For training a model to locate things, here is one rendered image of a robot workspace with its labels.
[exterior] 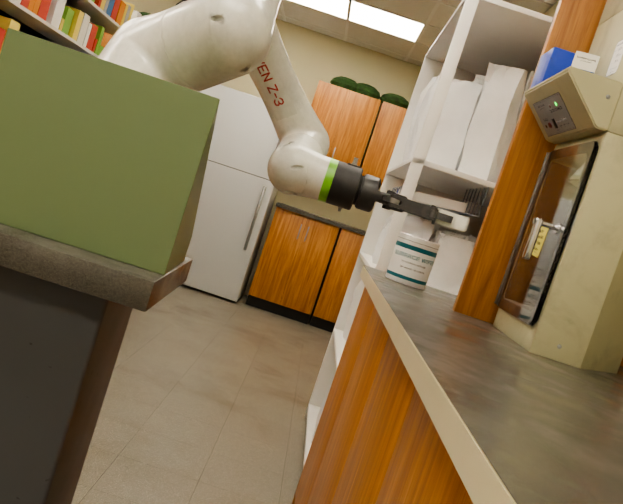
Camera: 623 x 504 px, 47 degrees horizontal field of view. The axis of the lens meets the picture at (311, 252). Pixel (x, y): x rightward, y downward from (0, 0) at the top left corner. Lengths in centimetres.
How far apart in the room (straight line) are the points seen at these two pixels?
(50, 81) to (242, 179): 542
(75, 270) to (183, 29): 39
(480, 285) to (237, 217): 466
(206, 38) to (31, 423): 58
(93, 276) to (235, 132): 554
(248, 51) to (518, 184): 100
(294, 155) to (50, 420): 72
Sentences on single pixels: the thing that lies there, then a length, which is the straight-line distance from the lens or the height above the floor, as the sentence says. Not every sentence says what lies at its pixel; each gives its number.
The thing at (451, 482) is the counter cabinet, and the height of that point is 86.
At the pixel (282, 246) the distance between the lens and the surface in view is 649.
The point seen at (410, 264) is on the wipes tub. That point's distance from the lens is 219.
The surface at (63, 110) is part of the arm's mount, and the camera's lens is 99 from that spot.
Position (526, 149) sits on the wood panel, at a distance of 190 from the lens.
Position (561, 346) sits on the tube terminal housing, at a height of 97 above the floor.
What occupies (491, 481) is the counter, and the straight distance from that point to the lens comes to 61.
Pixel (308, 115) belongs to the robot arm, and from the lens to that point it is 158.
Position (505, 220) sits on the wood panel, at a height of 120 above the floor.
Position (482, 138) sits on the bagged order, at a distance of 282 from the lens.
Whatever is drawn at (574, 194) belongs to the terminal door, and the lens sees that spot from 157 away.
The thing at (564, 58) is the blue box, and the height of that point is 158.
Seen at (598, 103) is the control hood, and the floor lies 146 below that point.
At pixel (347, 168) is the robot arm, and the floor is 118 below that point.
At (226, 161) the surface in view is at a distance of 641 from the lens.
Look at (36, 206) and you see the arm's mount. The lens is 100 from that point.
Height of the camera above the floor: 110
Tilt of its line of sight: 4 degrees down
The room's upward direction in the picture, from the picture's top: 18 degrees clockwise
